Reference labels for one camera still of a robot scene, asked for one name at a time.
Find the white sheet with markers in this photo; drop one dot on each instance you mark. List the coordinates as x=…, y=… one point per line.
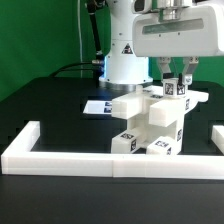
x=98, y=107

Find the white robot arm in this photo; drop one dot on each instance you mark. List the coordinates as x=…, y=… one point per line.
x=122, y=67

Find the white U-shaped fence frame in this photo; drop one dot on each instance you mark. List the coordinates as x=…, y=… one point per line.
x=19, y=159

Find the white chair seat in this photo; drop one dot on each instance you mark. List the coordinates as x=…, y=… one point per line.
x=151, y=131

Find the white chair back frame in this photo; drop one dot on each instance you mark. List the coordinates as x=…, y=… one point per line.
x=161, y=111

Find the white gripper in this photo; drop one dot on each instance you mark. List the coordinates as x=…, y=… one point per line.
x=178, y=28

